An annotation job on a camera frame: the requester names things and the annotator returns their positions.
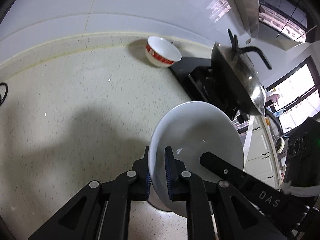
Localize red banded bowl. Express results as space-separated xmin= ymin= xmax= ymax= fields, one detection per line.
xmin=145 ymin=36 xmax=182 ymax=68

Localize black camera device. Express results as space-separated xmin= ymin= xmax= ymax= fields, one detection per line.
xmin=281 ymin=117 xmax=319 ymax=198

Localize white lower cabinets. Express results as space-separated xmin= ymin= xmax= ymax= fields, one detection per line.
xmin=240 ymin=116 xmax=281 ymax=190

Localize range hood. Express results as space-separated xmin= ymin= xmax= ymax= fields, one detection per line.
xmin=233 ymin=0 xmax=317 ymax=50

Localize black power cable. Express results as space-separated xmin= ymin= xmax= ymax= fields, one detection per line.
xmin=0 ymin=82 xmax=9 ymax=107

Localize large white bowl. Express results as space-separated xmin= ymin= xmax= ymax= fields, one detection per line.
xmin=148 ymin=101 xmax=245 ymax=217

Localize steel wok lid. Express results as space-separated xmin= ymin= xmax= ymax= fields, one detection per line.
xmin=215 ymin=42 xmax=267 ymax=114

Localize kitchen window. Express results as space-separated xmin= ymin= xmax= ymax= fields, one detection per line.
xmin=266 ymin=56 xmax=319 ymax=135

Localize black gas stove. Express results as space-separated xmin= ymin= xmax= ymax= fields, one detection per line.
xmin=169 ymin=57 xmax=249 ymax=124

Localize black wok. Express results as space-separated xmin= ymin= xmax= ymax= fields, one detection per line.
xmin=210 ymin=28 xmax=273 ymax=117

